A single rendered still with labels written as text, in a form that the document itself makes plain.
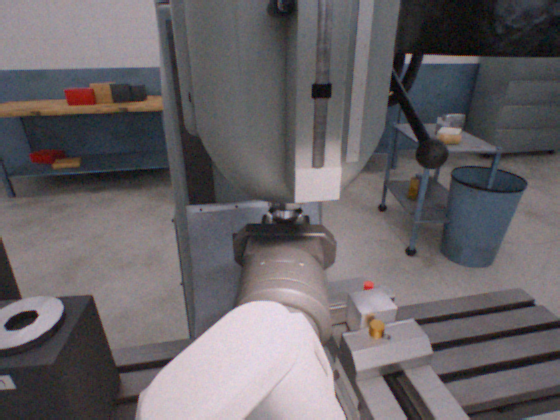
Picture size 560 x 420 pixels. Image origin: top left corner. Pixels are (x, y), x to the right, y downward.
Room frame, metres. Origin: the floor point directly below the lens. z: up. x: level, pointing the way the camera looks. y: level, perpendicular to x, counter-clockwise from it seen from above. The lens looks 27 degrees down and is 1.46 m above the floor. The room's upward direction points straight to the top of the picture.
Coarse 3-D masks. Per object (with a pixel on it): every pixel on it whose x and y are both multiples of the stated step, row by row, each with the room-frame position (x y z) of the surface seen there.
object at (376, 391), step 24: (336, 288) 0.54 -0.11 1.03; (360, 288) 0.54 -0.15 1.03; (384, 288) 0.48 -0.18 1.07; (336, 312) 0.44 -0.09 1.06; (336, 336) 0.41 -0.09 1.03; (336, 360) 0.39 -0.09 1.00; (336, 384) 0.36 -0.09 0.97; (360, 384) 0.32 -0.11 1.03; (384, 384) 0.32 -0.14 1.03; (408, 384) 0.33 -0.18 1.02; (432, 384) 0.32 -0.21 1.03; (360, 408) 0.31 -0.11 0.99; (384, 408) 0.28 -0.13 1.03; (408, 408) 0.29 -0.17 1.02; (432, 408) 0.28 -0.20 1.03; (456, 408) 0.28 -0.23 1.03
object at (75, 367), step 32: (0, 320) 0.31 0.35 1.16; (32, 320) 0.32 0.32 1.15; (64, 320) 0.32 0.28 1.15; (96, 320) 0.36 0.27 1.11; (0, 352) 0.27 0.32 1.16; (32, 352) 0.27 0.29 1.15; (64, 352) 0.28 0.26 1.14; (96, 352) 0.34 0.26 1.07; (0, 384) 0.25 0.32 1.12; (32, 384) 0.25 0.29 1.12; (64, 384) 0.26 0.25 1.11; (96, 384) 0.31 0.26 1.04; (0, 416) 0.25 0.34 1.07; (32, 416) 0.25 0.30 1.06; (64, 416) 0.26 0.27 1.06; (96, 416) 0.29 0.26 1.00
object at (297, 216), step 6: (270, 210) 0.39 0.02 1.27; (276, 210) 0.39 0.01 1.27; (300, 210) 0.39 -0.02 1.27; (270, 216) 0.38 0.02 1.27; (276, 216) 0.38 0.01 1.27; (282, 216) 0.38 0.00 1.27; (288, 216) 0.38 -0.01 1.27; (294, 216) 0.38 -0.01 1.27; (300, 216) 0.38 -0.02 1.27; (270, 222) 0.38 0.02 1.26; (276, 222) 0.37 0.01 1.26; (282, 222) 0.37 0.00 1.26; (288, 222) 0.37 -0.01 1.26; (294, 222) 0.37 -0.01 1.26
